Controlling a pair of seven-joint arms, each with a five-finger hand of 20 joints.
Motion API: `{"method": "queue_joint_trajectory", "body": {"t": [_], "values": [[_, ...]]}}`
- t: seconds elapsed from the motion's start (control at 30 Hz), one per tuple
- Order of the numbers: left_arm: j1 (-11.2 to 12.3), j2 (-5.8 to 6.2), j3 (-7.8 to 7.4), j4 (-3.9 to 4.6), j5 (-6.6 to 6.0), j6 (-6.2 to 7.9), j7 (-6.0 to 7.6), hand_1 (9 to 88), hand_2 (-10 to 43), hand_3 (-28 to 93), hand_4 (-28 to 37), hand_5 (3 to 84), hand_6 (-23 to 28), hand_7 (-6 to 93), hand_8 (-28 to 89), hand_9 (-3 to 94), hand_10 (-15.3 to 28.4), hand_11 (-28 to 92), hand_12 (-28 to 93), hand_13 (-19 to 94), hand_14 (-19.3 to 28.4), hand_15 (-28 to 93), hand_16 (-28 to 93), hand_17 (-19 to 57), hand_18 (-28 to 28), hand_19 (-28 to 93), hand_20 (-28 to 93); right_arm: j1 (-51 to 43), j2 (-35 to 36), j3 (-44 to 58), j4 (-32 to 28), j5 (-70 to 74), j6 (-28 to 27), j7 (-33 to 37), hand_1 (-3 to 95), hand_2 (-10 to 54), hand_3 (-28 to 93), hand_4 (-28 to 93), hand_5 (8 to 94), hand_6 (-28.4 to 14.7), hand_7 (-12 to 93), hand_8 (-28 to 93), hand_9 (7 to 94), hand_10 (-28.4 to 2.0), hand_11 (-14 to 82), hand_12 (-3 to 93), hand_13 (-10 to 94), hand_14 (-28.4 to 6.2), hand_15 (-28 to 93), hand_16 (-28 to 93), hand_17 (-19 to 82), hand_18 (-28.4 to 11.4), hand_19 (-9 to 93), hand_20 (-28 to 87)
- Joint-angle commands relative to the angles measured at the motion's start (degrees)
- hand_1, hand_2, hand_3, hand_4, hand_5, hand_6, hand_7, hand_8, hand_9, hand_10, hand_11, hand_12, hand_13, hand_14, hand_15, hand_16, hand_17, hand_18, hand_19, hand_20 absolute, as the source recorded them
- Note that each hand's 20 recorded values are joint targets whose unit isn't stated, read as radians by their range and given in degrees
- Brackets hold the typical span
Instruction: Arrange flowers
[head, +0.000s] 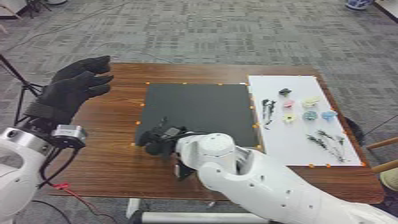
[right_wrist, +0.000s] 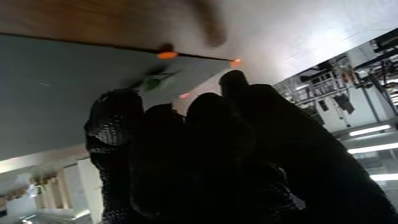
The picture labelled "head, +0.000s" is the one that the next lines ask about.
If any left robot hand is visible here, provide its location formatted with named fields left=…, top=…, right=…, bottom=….
left=23, top=55, right=116, bottom=126

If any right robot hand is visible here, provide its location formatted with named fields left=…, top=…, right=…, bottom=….
left=135, top=116, right=192, bottom=157

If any black tripod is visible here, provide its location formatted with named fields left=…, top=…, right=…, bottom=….
left=0, top=54, right=46, bottom=125

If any dark mat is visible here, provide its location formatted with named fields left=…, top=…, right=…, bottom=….
left=134, top=82, right=261, bottom=148

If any long green sprig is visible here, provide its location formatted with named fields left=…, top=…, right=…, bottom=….
left=260, top=98, right=279, bottom=130

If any yellow flower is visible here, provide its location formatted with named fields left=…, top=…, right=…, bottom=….
left=281, top=113, right=299, bottom=124

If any white sheet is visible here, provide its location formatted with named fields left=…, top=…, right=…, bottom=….
left=245, top=74, right=365, bottom=167

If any pale grey bar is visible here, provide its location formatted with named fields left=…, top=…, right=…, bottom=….
left=141, top=211, right=272, bottom=224

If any blue flower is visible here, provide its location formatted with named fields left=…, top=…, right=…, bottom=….
left=301, top=110, right=320, bottom=122
left=320, top=110, right=340, bottom=121

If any white flower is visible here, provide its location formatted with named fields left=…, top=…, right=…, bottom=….
left=301, top=96, right=322, bottom=109

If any wooden chair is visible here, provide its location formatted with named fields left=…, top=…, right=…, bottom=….
left=365, top=136, right=398, bottom=175

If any blue and white vase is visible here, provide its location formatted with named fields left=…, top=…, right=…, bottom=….
left=345, top=0, right=377, bottom=11

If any black cable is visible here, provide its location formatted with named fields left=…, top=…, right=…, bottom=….
left=36, top=146, right=82, bottom=191

